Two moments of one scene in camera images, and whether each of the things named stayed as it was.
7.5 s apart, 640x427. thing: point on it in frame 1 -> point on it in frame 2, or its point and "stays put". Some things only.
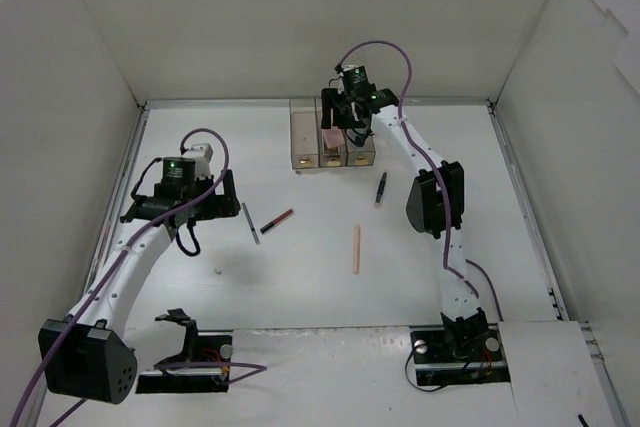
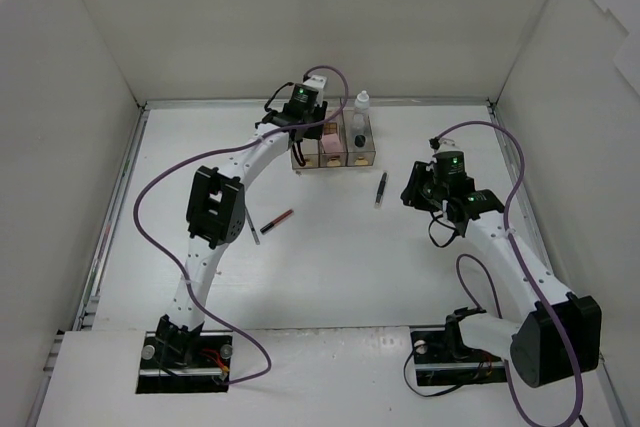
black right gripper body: (341, 110) -> (415, 187)
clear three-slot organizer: (307, 138) stays put
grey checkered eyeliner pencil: (250, 224) stays put
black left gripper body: (187, 208) -> (310, 123)
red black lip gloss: (270, 224) stays put
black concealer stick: (380, 189) stays put
